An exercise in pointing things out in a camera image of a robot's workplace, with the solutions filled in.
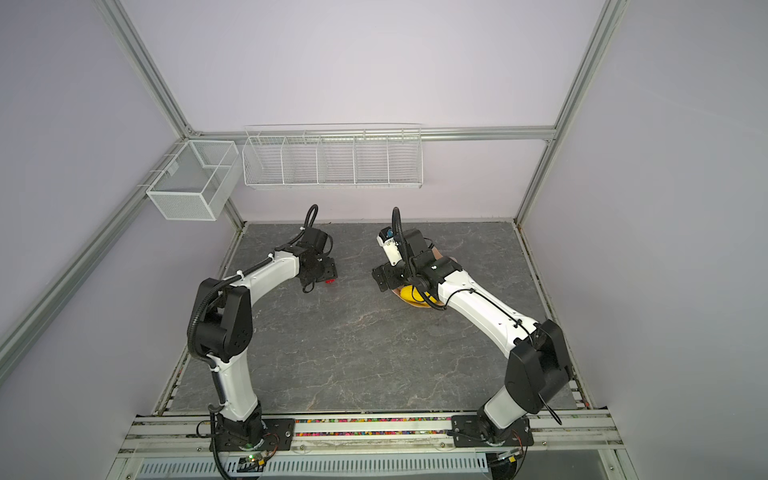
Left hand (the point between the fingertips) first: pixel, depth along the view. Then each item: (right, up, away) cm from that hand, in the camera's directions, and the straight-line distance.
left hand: (328, 276), depth 97 cm
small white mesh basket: (-46, +31, +3) cm, 55 cm away
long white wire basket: (+2, +40, +2) cm, 40 cm away
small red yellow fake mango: (0, -2, +4) cm, 5 cm away
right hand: (+20, +4, -14) cm, 25 cm away
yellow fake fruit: (+26, -5, -6) cm, 27 cm away
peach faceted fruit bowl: (+23, -4, -5) cm, 24 cm away
